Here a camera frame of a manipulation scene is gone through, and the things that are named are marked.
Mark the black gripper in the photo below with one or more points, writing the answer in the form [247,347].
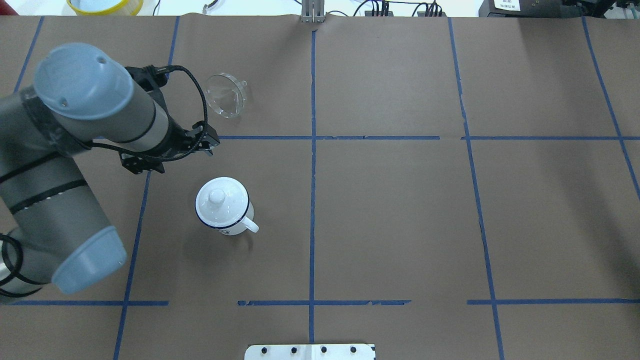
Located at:
[176,138]

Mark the clear glass funnel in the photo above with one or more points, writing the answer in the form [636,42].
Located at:
[226,95]

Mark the white ceramic lid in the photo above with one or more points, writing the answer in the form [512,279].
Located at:
[221,200]

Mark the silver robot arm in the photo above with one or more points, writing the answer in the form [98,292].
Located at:
[80,99]

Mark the white enamel mug blue rim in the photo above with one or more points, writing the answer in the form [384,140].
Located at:
[240,225]

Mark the yellow rimmed blue bowl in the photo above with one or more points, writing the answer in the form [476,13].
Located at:
[106,7]

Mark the black device with label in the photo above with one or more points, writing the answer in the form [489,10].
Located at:
[520,9]

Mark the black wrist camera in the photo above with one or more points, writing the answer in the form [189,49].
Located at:
[137,165]

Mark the aluminium frame post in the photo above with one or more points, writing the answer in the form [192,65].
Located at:
[312,11]

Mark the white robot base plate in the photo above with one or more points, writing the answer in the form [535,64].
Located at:
[327,351]

